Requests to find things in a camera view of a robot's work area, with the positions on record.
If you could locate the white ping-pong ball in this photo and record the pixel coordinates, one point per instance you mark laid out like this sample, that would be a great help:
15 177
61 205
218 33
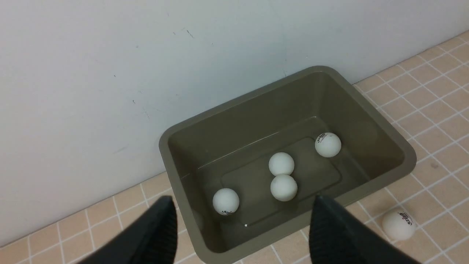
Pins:
226 201
284 188
281 164
398 225
328 145

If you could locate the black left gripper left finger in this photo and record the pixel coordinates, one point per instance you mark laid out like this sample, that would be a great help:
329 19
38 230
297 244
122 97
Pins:
151 239

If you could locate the olive green plastic bin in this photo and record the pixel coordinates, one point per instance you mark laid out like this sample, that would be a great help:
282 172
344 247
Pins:
245 174

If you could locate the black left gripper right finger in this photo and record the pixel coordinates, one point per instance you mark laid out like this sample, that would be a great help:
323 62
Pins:
337 237

